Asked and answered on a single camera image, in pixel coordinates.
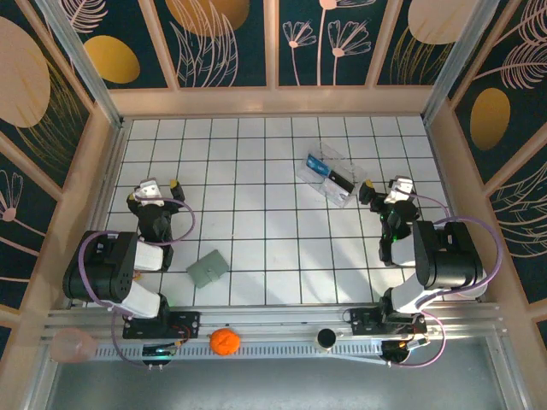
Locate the black credit card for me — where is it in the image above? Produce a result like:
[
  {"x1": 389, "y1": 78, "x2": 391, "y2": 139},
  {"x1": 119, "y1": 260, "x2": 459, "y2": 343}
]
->
[{"x1": 327, "y1": 168, "x2": 356, "y2": 193}]

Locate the clear plastic organizer box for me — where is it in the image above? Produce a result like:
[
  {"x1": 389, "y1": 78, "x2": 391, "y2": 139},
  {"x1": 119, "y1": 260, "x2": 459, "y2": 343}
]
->
[{"x1": 297, "y1": 139, "x2": 368, "y2": 209}]

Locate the green card holder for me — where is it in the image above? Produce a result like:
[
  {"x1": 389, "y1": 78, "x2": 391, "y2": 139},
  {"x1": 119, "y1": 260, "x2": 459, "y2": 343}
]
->
[{"x1": 185, "y1": 249, "x2": 231, "y2": 290}]

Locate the white credit card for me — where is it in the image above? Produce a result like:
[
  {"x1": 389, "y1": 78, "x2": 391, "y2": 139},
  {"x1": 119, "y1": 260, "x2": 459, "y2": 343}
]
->
[{"x1": 322, "y1": 179, "x2": 350, "y2": 204}]

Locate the blue credit card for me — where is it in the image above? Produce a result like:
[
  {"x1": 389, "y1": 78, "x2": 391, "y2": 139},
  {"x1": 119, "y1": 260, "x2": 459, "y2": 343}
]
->
[{"x1": 303, "y1": 155, "x2": 332, "y2": 176}]

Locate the white bowl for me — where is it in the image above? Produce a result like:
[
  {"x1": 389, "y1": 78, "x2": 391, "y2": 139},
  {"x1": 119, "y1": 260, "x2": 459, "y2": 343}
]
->
[{"x1": 444, "y1": 281, "x2": 488, "y2": 300}]

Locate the black connector board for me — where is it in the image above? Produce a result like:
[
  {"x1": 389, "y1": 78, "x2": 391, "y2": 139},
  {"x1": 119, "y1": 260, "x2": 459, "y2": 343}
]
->
[
  {"x1": 142, "y1": 344, "x2": 177, "y2": 369},
  {"x1": 381, "y1": 339, "x2": 428, "y2": 368}
]

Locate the orange ball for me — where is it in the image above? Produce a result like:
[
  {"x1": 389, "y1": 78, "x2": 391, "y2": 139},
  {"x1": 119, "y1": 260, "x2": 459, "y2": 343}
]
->
[{"x1": 208, "y1": 327, "x2": 241, "y2": 356}]

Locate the translucent pink cup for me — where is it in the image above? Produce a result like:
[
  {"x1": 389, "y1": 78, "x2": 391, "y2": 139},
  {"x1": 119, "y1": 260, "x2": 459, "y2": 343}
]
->
[{"x1": 50, "y1": 327, "x2": 98, "y2": 364}]

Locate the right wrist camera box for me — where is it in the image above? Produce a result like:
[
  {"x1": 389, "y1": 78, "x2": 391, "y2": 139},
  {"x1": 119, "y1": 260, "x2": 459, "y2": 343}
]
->
[{"x1": 385, "y1": 175, "x2": 415, "y2": 204}]

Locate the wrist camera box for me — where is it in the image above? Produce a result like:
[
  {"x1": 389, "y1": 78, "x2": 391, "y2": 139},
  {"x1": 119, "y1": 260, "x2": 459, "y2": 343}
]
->
[
  {"x1": 385, "y1": 175, "x2": 415, "y2": 204},
  {"x1": 132, "y1": 179, "x2": 165, "y2": 202}
]

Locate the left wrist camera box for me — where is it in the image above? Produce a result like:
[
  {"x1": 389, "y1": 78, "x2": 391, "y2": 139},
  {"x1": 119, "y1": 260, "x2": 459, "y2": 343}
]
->
[{"x1": 132, "y1": 179, "x2": 165, "y2": 202}]

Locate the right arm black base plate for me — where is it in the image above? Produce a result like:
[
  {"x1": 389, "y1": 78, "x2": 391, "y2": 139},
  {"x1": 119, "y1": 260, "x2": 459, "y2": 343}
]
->
[{"x1": 350, "y1": 307, "x2": 428, "y2": 337}]

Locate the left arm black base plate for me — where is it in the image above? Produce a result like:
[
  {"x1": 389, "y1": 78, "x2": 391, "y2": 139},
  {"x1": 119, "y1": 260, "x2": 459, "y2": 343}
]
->
[{"x1": 122, "y1": 310, "x2": 202, "y2": 341}]

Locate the aluminium frame post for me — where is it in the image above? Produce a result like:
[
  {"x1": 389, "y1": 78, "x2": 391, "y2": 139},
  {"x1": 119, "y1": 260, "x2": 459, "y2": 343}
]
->
[
  {"x1": 421, "y1": 0, "x2": 502, "y2": 125},
  {"x1": 33, "y1": 0, "x2": 126, "y2": 129}
]

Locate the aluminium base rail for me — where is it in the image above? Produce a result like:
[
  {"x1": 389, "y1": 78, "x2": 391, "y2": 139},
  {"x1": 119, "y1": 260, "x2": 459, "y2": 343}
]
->
[{"x1": 40, "y1": 301, "x2": 512, "y2": 343}]

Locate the white slotted cable duct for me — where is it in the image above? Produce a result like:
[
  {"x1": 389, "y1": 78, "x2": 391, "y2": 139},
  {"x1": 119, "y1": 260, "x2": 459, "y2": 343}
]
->
[{"x1": 91, "y1": 341, "x2": 385, "y2": 365}]

